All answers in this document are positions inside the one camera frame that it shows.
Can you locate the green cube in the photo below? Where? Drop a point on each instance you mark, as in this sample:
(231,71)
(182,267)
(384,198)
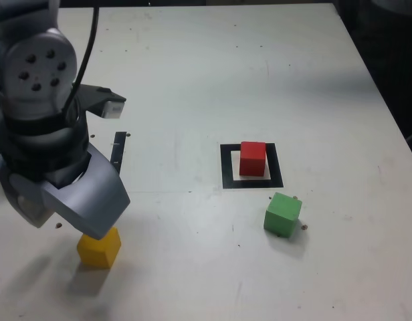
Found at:
(279,217)

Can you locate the gripper-mounted camera box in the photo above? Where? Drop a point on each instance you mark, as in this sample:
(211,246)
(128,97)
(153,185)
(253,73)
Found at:
(102,100)

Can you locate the black tape strip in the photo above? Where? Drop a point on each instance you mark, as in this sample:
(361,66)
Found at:
(119,147)

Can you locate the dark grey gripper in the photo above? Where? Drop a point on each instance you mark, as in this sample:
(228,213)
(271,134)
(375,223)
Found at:
(67,175)

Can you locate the red cube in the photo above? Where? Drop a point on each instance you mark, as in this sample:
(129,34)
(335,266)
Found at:
(253,160)

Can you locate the yellow cube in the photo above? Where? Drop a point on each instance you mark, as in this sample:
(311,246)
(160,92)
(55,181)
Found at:
(92,252)

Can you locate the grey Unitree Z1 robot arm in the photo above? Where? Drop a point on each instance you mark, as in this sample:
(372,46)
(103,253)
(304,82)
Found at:
(35,67)

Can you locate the black tape square outline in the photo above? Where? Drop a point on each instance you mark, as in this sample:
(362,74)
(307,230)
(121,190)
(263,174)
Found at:
(226,174)

